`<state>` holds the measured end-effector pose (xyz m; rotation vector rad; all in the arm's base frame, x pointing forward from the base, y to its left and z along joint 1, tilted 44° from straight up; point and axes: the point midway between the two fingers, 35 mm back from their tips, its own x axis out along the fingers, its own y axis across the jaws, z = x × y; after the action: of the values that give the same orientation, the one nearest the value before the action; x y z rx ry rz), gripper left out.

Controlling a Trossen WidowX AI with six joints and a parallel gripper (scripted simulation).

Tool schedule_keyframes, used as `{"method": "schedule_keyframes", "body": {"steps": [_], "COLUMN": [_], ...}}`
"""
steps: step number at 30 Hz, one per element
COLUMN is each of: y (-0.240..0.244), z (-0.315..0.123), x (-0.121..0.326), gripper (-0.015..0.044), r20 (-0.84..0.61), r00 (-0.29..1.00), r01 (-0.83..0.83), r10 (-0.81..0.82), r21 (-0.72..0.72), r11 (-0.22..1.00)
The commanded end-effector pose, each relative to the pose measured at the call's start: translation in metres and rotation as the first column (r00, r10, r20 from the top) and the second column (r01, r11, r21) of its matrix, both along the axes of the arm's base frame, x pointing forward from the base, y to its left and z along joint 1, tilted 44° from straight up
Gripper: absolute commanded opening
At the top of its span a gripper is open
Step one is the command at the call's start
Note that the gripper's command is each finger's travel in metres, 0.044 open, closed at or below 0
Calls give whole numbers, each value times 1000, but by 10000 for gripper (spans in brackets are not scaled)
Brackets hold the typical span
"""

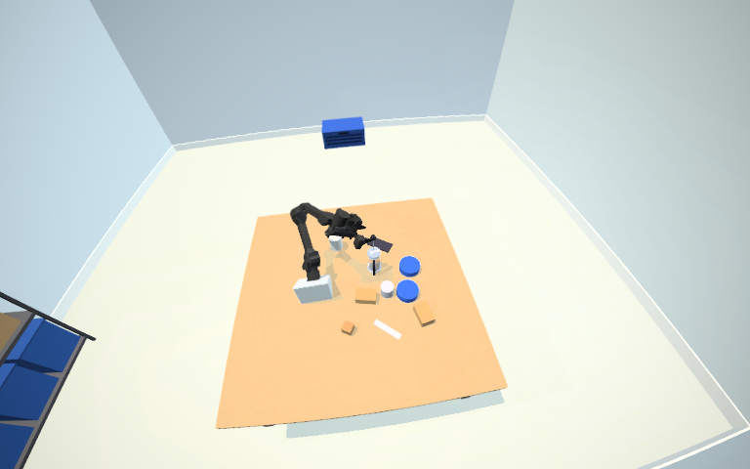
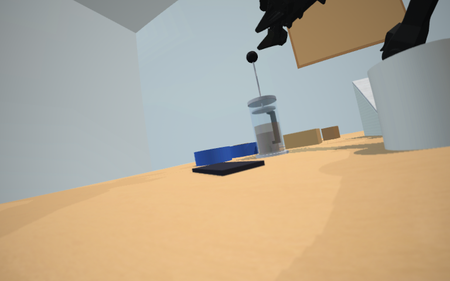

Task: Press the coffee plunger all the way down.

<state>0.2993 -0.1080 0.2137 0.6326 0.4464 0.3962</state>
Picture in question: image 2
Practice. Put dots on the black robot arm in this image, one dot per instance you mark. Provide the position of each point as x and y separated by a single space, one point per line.
413 30

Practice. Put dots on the blue cylinder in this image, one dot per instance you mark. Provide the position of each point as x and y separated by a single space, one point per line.
243 150
213 156

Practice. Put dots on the glass french press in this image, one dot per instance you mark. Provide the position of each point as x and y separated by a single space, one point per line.
265 120

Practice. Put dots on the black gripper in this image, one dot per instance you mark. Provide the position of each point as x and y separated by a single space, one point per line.
279 13

